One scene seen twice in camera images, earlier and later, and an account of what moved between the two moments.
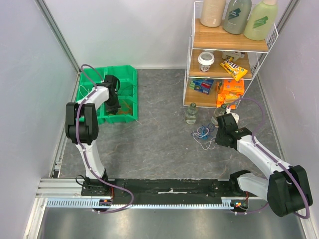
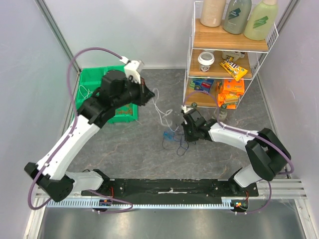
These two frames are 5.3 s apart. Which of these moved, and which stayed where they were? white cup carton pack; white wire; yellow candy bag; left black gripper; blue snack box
Moved: left black gripper
Stayed: white wire; yellow candy bag; white cup carton pack; blue snack box
